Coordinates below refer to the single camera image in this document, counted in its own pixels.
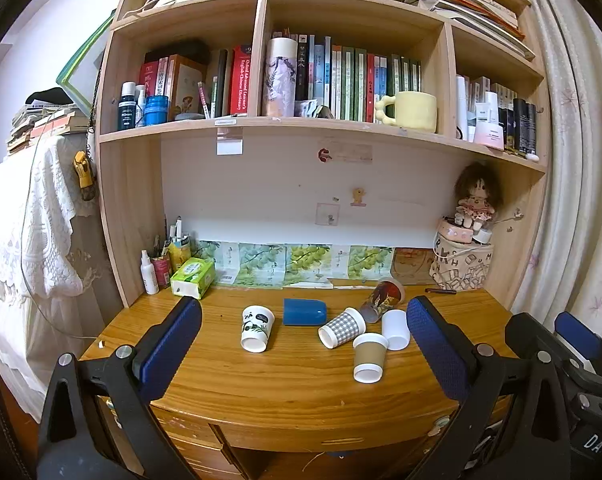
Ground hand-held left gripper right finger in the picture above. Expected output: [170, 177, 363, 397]
[405, 296, 575, 480]

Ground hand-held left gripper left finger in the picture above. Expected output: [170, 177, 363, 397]
[36, 296, 203, 480]

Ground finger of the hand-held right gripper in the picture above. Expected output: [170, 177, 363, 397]
[554, 311, 602, 375]
[504, 312, 602, 386]

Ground plain white cup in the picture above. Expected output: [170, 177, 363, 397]
[381, 309, 409, 352]

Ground brown sleeve paper cup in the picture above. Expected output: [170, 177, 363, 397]
[352, 332, 389, 385]

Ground red picture print cup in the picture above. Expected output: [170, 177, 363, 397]
[359, 277, 406, 323]

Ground white panda print cup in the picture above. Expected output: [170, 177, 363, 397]
[240, 305, 276, 352]

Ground grey checkered paper cup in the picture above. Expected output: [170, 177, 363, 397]
[317, 308, 367, 350]

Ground blue cup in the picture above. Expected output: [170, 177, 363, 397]
[282, 298, 329, 328]

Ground green tissue box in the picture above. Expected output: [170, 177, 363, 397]
[170, 257, 217, 301]

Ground white spray bottle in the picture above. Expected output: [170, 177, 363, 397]
[140, 249, 160, 296]

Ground red pen holder can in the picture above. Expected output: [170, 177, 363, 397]
[151, 255, 173, 289]

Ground letter print fabric basket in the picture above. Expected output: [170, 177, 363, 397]
[428, 232, 495, 292]

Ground brown printed card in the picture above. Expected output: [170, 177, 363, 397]
[392, 247, 437, 286]

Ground wooden desk drawer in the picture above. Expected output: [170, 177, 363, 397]
[151, 405, 232, 476]

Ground pink music box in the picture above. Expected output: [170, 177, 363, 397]
[436, 216, 477, 245]

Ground wooden bookshelf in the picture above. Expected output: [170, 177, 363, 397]
[95, 0, 552, 311]

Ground brown haired doll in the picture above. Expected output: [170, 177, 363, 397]
[454, 161, 503, 233]

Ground row of leaf print cards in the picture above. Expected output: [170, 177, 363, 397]
[193, 240, 396, 288]

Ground floral white curtain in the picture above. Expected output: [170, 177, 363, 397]
[511, 0, 602, 341]

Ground white lace cloth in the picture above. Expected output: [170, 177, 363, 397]
[0, 132, 106, 341]

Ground white paper tag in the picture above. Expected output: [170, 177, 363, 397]
[216, 127, 244, 156]

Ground row of cosmetic bottles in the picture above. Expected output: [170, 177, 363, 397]
[454, 74, 539, 158]

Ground blue jar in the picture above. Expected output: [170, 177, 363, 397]
[144, 95, 169, 127]

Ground dark bottle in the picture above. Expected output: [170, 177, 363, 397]
[117, 81, 138, 132]

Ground thin white books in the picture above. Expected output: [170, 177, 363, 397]
[197, 77, 219, 120]

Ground stack of old books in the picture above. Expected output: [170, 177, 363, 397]
[7, 102, 90, 156]

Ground brown picture box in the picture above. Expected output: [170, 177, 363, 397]
[167, 55, 205, 121]

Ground black book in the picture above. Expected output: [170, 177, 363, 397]
[215, 49, 231, 117]

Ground red book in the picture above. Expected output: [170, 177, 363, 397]
[139, 60, 161, 92]

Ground red dictionary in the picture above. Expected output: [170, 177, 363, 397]
[228, 45, 254, 117]

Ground black cloth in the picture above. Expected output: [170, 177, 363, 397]
[26, 87, 76, 107]

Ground floral print tube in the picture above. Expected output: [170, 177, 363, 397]
[261, 36, 298, 118]

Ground row of books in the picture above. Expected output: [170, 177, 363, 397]
[271, 30, 423, 123]

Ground green framed board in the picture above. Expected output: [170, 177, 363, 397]
[56, 10, 116, 116]

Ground stack of papers and folders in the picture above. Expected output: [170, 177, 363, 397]
[403, 0, 537, 61]

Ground yellow keychain toy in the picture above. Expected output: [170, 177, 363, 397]
[72, 150, 98, 202]

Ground yellow bobble handle mug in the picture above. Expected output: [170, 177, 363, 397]
[374, 91, 438, 134]

